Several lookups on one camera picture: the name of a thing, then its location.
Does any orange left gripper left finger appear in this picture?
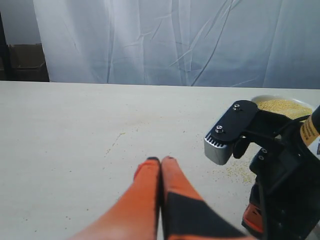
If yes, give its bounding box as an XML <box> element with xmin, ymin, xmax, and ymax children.
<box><xmin>70</xmin><ymin>157</ymin><xmax>161</xmax><ymax>240</ymax></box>

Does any white bowl of yellow grain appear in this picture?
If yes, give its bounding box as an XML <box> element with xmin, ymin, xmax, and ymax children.
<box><xmin>251</xmin><ymin>94</ymin><xmax>320</xmax><ymax>120</ymax></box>

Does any black metal stand pole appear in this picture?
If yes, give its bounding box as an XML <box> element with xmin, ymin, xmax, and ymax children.
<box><xmin>0</xmin><ymin>17</ymin><xmax>13</xmax><ymax>81</ymax></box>

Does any brown cardboard box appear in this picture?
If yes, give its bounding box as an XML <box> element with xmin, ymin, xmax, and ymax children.
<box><xmin>9</xmin><ymin>43</ymin><xmax>50</xmax><ymax>82</ymax></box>

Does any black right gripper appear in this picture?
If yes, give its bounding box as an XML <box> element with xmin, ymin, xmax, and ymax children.
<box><xmin>233</xmin><ymin>110</ymin><xmax>320</xmax><ymax>240</ymax></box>

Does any white backdrop curtain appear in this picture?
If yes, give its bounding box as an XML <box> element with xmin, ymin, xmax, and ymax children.
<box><xmin>34</xmin><ymin>0</ymin><xmax>320</xmax><ymax>89</ymax></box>

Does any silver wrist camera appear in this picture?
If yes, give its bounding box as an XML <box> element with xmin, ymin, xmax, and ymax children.
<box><xmin>204</xmin><ymin>100</ymin><xmax>258</xmax><ymax>166</ymax></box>

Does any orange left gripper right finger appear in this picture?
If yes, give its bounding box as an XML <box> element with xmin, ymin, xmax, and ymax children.
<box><xmin>161</xmin><ymin>156</ymin><xmax>254</xmax><ymax>240</ymax></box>

